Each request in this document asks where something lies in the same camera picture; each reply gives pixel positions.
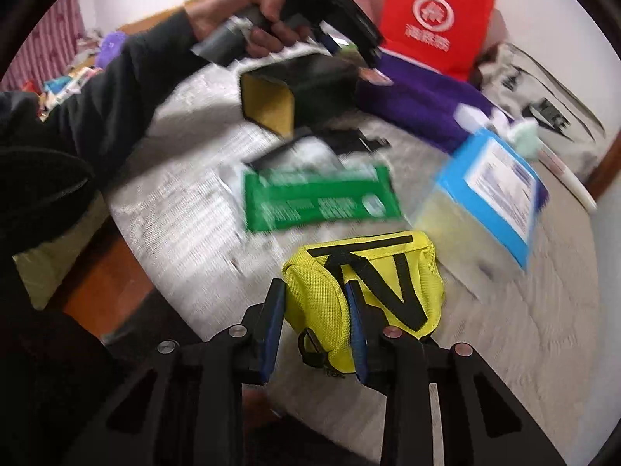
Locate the wooden headboard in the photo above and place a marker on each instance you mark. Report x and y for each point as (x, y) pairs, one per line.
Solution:
(145, 19)

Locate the blue tissue pack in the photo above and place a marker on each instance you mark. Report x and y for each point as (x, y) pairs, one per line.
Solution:
(495, 179)

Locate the purple plush toy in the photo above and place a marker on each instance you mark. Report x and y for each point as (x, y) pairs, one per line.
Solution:
(110, 46)

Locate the rolled patterned paper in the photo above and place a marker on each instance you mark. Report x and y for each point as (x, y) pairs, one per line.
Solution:
(570, 182)

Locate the red paper bag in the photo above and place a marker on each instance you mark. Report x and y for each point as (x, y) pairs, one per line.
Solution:
(402, 29)

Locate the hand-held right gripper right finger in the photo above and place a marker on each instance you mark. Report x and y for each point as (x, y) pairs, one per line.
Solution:
(356, 335)

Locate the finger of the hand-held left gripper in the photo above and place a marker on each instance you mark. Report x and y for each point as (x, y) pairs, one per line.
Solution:
(329, 42)

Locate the green wipes pack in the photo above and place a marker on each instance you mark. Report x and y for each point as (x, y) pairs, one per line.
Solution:
(315, 199)

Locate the white foam block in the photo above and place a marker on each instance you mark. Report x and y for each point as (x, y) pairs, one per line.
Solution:
(473, 116)

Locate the yellow pouch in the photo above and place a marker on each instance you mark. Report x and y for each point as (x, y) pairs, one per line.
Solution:
(320, 291)

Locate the black tin box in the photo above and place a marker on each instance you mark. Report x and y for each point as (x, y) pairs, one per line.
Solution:
(315, 87)

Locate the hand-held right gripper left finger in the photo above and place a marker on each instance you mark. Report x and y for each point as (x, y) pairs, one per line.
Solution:
(274, 335)

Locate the red striped curtain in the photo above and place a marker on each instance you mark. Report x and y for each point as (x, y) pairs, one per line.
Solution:
(53, 43)

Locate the light green tissue pack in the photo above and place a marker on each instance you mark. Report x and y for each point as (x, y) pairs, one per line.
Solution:
(526, 136)

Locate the grey sports bag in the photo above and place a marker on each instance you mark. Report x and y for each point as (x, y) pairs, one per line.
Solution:
(529, 73)

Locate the person's left hand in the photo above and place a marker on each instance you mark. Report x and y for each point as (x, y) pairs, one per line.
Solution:
(242, 9)

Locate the purple towel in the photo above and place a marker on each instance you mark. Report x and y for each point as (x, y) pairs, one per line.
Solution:
(417, 107)

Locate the person's left forearm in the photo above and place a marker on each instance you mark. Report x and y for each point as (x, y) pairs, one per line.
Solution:
(106, 92)

